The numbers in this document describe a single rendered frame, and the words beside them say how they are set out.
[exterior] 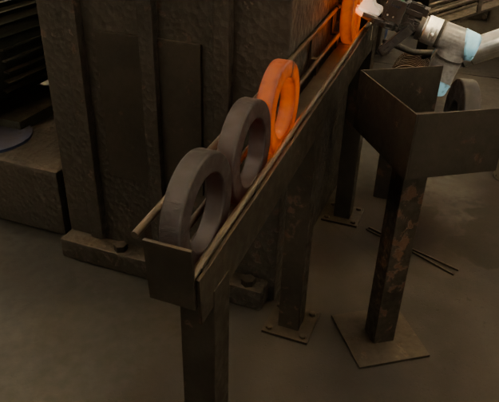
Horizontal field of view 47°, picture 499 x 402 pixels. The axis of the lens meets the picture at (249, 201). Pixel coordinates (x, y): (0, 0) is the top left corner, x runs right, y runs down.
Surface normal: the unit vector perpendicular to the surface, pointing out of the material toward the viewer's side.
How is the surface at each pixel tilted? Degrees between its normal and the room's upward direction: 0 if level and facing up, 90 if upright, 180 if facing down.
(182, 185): 38
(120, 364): 0
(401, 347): 0
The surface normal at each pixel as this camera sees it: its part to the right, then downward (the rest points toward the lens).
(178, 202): -0.27, -0.15
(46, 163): 0.03, -0.86
